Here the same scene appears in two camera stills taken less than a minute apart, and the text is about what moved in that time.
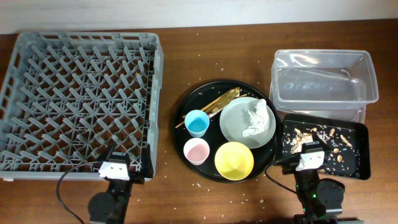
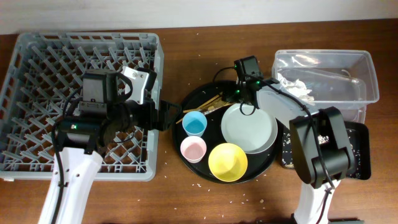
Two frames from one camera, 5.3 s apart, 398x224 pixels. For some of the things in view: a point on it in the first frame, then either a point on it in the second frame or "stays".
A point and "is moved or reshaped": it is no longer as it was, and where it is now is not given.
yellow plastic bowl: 234,161 is moved or reshaped
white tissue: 259,119 to 296,88
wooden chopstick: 240,96 to 205,109
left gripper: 146,161 to 163,120
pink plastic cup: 196,150 is moved or reshaped
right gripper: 292,165 to 234,96
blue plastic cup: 197,122 stays
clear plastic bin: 339,82 stays
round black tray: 227,131 stays
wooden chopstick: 203,109 is moved or reshaped
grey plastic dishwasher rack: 66,98 stays
